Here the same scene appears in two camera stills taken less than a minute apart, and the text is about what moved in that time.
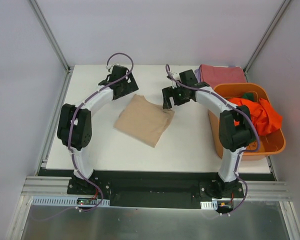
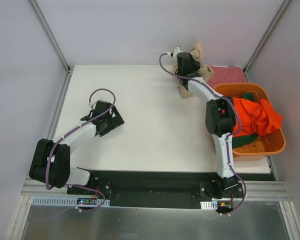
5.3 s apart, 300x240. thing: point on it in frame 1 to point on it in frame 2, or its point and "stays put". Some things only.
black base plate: (148, 189) stays put
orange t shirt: (263, 118) stays put
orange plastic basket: (271, 143) stays put
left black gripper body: (126, 88) to (114, 118)
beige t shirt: (143, 120) to (206, 71)
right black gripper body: (172, 94) to (194, 65)
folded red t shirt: (214, 75) stays put
